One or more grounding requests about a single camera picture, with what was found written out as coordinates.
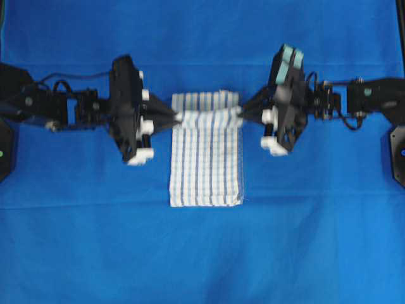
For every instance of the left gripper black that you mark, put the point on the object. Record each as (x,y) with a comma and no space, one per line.
(125,97)

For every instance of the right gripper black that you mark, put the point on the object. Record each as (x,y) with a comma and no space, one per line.
(284,118)

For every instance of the blue white striped towel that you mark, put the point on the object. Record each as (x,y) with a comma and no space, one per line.
(206,150)

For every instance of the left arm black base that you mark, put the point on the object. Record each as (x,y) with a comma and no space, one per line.
(8,140)

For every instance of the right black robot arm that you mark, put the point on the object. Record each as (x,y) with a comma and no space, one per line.
(351,101)

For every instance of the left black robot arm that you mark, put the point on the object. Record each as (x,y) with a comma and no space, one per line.
(59,108)

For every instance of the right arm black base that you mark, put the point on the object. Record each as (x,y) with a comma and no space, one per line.
(396,148)

